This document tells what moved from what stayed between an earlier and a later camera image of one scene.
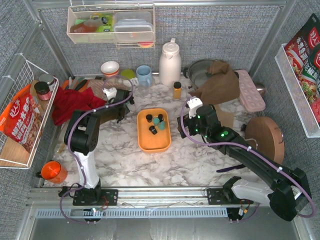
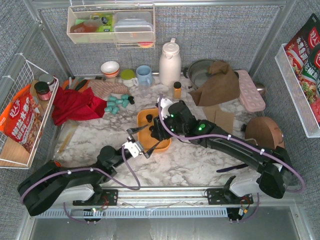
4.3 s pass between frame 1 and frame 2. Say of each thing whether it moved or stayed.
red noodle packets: stayed
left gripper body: moved
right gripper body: moved
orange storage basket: stayed
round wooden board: stayed
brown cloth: stayed
